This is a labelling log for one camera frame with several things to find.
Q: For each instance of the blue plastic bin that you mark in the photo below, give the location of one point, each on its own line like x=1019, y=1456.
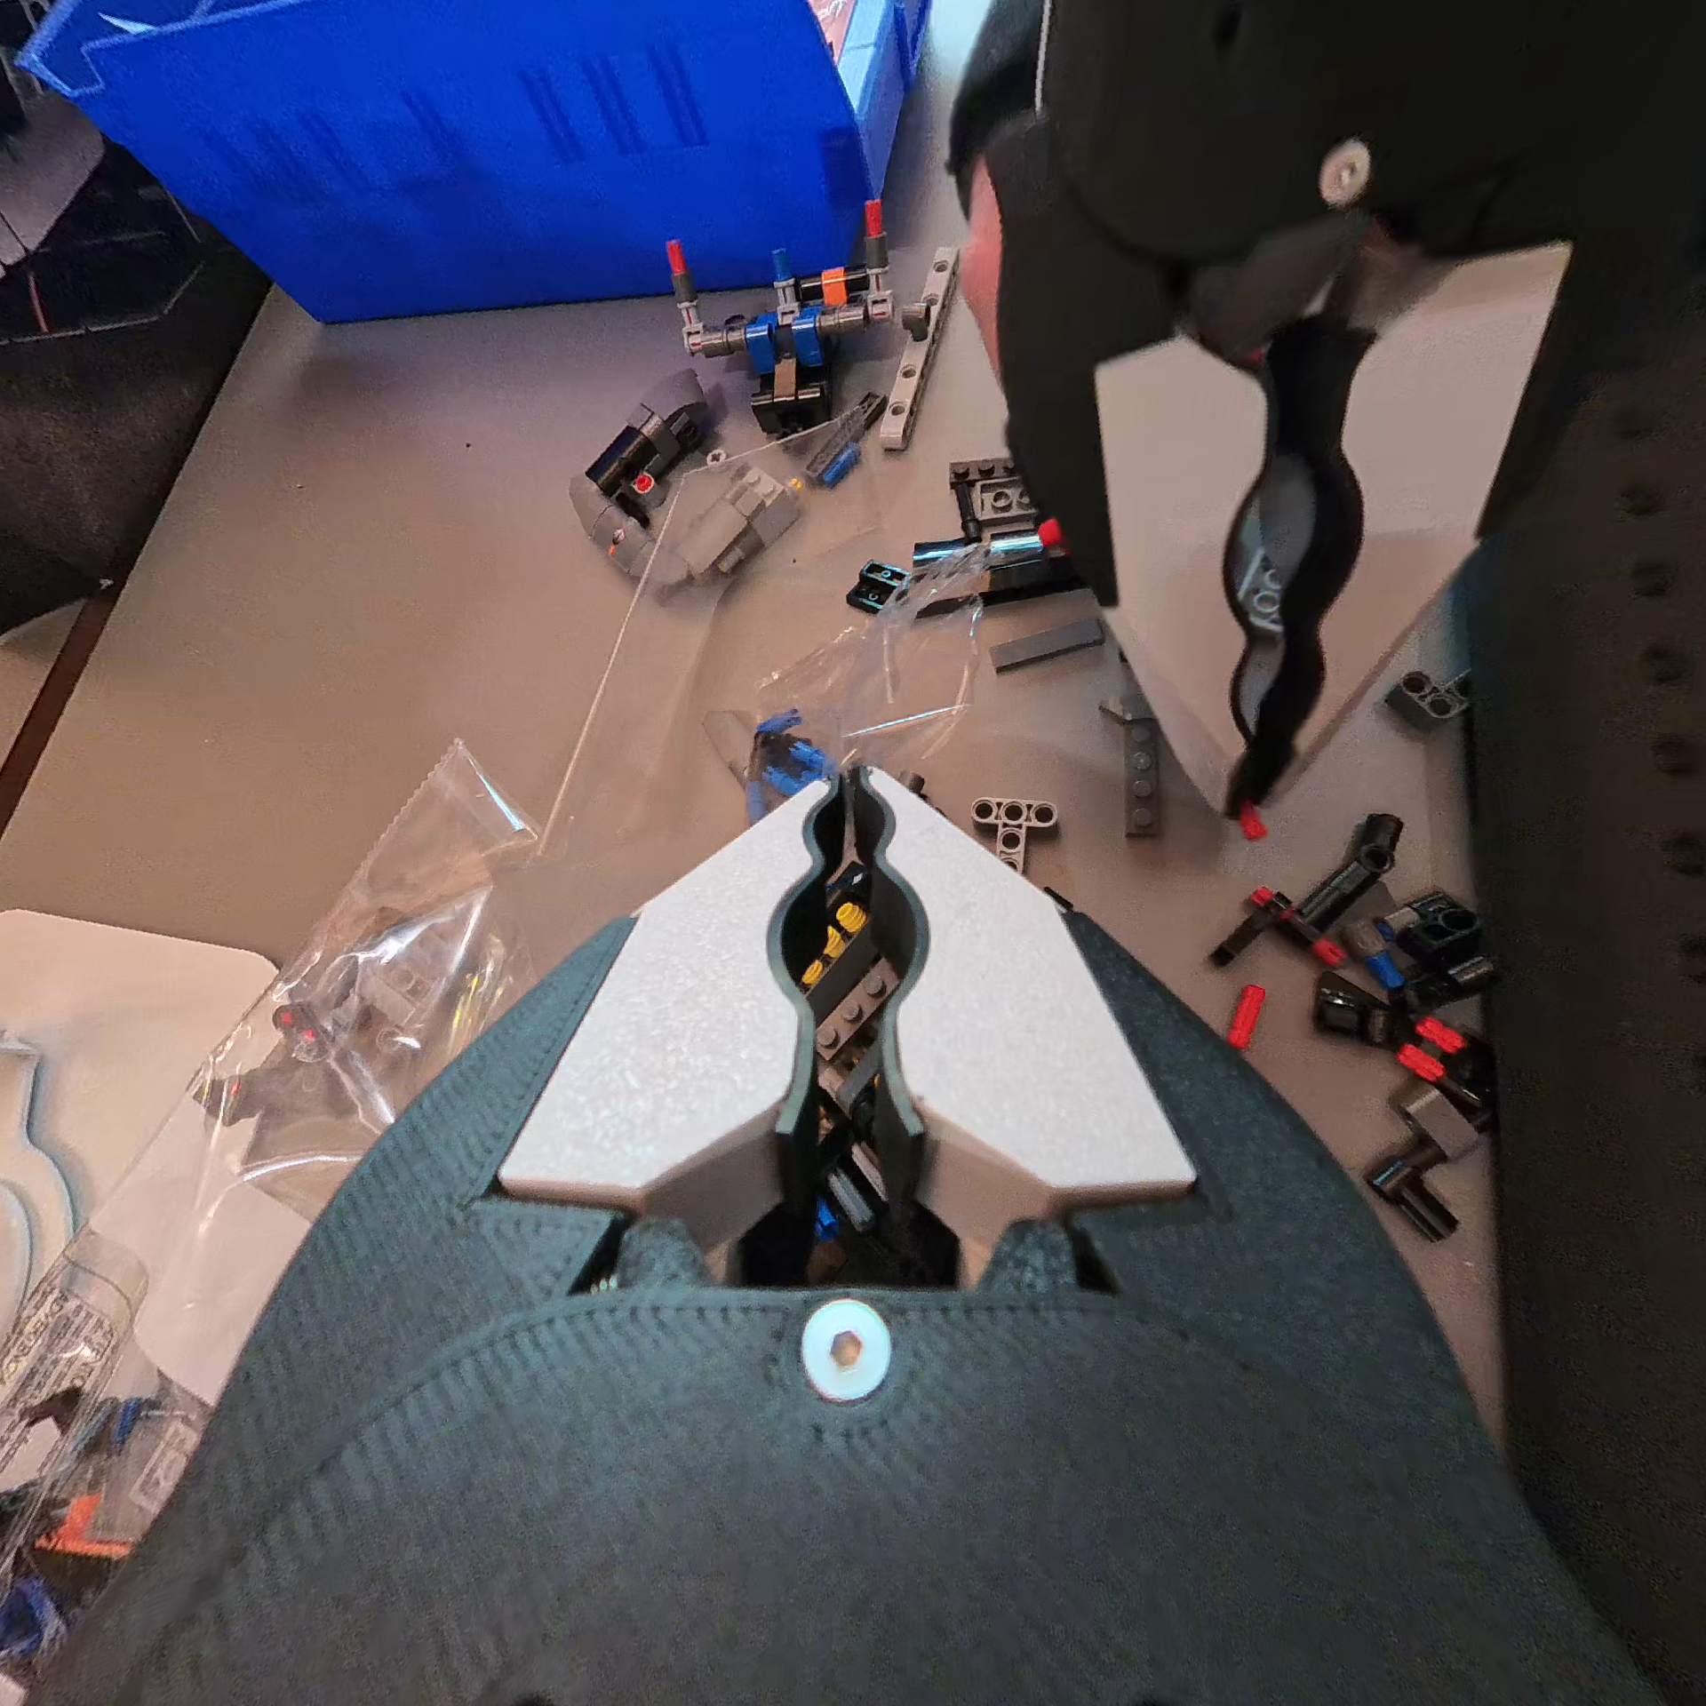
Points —
x=466, y=146

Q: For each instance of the black lego assembly yellow studs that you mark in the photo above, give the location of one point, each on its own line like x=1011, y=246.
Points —
x=853, y=993

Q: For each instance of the wooden and white book stand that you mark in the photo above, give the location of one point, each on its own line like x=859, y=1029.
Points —
x=132, y=986

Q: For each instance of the clear bag of pieces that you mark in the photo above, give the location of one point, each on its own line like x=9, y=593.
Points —
x=95, y=1399

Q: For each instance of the black glossy lego piece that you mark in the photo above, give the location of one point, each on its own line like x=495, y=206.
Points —
x=875, y=583

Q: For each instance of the blue lego pin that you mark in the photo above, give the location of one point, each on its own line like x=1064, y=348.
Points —
x=838, y=464

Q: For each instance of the light grey T-shaped lego beam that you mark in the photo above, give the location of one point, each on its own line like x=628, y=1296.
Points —
x=1014, y=813

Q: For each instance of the dark grey narrow lego plate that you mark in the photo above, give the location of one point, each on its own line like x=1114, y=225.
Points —
x=1145, y=786

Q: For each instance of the grey lego connector assembly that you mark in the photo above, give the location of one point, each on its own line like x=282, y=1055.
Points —
x=641, y=439

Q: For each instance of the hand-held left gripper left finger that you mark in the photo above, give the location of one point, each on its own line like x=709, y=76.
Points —
x=641, y=1052

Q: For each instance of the clear bag with few pieces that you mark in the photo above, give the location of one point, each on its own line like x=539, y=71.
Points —
x=387, y=960

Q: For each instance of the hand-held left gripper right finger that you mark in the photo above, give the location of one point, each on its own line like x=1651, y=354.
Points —
x=1052, y=1052

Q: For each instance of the person's right hand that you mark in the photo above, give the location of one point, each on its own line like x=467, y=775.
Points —
x=984, y=253

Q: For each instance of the large clear plastic bag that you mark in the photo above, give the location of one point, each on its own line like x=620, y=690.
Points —
x=626, y=694

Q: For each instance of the lego axle assembly blue connectors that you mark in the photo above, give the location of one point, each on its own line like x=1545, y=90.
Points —
x=787, y=339

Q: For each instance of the dark grey thin lego liftarm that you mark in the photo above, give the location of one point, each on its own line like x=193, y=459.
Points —
x=853, y=428

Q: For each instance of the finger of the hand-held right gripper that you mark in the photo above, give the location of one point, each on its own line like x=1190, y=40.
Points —
x=1172, y=507
x=1440, y=439

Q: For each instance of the dark grey narrow lego tile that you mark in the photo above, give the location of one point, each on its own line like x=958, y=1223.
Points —
x=1046, y=647

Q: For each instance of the long black lego beam assembly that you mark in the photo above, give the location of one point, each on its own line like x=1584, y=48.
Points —
x=999, y=559

